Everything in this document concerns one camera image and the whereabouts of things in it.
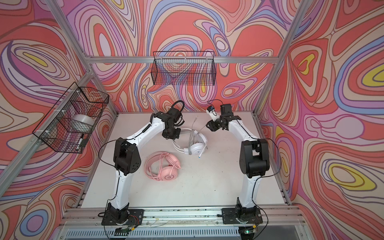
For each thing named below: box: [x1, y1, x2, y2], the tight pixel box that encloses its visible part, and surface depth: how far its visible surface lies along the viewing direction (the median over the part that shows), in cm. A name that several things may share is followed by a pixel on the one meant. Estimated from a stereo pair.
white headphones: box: [172, 128, 208, 155], surface depth 87 cm
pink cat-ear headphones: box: [144, 151, 181, 182], surface depth 84 cm
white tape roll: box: [71, 114, 95, 133], surface depth 74 cm
